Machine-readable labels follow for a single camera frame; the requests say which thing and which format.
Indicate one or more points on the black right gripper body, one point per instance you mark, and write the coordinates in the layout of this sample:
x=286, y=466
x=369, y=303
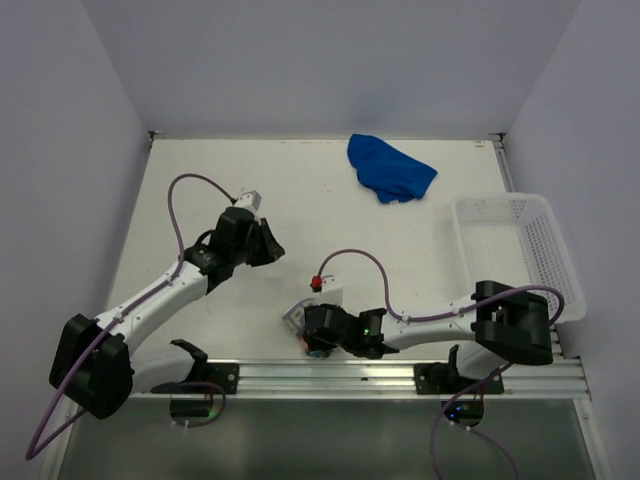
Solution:
x=318, y=344

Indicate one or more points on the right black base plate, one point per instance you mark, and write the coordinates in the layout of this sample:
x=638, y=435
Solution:
x=438, y=378

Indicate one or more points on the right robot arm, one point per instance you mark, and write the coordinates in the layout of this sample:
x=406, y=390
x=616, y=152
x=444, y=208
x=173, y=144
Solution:
x=494, y=326

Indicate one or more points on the aluminium mounting rail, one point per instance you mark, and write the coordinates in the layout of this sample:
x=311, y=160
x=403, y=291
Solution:
x=350, y=379

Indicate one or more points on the blue towel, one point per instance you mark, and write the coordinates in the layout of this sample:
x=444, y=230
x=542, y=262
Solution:
x=391, y=174

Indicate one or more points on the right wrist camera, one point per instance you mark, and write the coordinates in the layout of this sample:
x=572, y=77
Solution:
x=327, y=289

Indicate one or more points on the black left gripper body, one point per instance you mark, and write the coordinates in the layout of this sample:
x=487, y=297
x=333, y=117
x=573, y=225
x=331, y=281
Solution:
x=240, y=251

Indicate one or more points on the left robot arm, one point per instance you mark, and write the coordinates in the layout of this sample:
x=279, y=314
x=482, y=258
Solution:
x=96, y=364

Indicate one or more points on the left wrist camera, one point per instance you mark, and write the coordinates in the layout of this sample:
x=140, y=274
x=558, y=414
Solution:
x=250, y=200

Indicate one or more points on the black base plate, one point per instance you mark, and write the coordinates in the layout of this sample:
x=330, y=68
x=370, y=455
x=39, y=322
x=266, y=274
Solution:
x=438, y=378
x=224, y=374

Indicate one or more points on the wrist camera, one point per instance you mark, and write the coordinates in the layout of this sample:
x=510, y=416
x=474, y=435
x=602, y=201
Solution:
x=327, y=289
x=250, y=200

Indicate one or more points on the white plastic basket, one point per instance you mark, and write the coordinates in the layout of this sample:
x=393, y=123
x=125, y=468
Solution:
x=515, y=239

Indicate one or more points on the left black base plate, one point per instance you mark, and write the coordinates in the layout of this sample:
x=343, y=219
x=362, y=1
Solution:
x=224, y=374

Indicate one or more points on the rabbit print towel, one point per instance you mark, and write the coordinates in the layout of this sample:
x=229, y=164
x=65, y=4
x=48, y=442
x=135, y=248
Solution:
x=293, y=319

